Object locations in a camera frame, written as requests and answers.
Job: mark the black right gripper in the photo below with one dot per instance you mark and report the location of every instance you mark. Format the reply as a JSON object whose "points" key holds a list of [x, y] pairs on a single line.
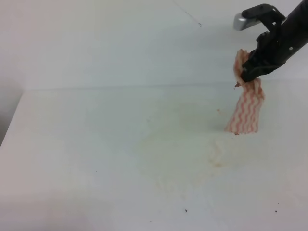
{"points": [[274, 49]]}

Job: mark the pink white striped rag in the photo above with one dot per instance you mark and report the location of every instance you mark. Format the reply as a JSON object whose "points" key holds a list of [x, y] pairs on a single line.
{"points": [[245, 117]]}

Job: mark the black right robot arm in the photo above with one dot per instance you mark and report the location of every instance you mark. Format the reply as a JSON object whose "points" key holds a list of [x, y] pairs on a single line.
{"points": [[298, 16]]}

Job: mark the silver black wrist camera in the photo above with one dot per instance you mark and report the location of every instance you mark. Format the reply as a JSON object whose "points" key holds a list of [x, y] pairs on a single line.
{"points": [[266, 14]]}

